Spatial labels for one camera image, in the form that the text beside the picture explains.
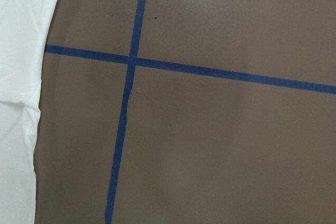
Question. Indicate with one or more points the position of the white long-sleeve printed shirt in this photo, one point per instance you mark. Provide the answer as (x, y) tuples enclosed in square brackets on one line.
[(24, 29)]

